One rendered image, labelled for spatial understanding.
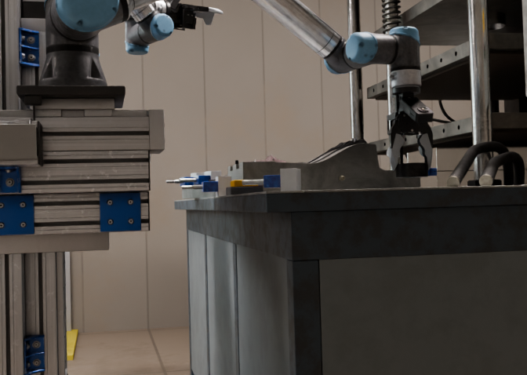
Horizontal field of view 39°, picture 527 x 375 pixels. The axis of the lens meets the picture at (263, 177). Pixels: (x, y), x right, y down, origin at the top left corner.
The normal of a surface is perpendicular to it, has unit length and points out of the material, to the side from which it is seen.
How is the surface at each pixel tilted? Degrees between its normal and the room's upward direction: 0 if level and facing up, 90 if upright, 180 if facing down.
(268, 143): 90
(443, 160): 90
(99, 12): 93
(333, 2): 90
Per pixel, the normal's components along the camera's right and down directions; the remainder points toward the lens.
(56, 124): 0.22, -0.04
